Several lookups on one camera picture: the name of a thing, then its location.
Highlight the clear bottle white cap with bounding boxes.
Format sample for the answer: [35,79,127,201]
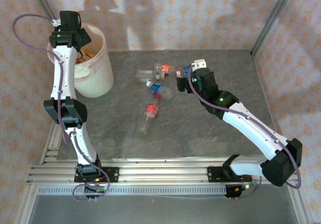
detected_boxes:
[139,116,154,135]

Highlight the clear bottle green neck band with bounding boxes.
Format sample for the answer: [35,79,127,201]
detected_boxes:
[136,69,162,83]

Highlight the small bottle yellow label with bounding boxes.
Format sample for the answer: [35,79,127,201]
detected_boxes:
[77,47,97,64]

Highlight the clear bottle red cap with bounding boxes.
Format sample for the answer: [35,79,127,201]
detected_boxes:
[144,94,162,119]

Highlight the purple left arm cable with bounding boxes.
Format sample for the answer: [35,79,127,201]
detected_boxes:
[12,13,111,202]

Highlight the white plastic bin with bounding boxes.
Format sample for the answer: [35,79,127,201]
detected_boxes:
[47,23,115,98]

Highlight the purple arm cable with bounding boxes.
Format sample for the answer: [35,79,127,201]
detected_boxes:
[12,13,111,202]
[188,64,301,201]

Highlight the black base controller board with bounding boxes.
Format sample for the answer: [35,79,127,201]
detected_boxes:
[224,180,259,200]

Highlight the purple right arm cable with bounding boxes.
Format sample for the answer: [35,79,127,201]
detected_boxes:
[188,64,301,201]

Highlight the clear bottle blue Pocari label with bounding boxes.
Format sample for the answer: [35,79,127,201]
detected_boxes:
[175,65,193,78]

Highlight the slotted grey cable duct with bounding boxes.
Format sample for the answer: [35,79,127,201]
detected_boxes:
[37,185,228,197]

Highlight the water bottle blue label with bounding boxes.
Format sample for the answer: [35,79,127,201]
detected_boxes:
[146,80,174,101]

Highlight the clear bottle orange label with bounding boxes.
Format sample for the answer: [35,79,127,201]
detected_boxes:
[154,62,172,75]

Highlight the aluminium side frame rails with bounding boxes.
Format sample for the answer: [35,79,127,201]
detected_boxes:
[39,122,61,163]

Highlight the aluminium corner post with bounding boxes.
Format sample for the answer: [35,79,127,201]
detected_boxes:
[250,0,298,57]
[27,0,57,21]

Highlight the aluminium base frame rails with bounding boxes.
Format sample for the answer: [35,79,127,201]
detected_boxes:
[27,158,264,185]

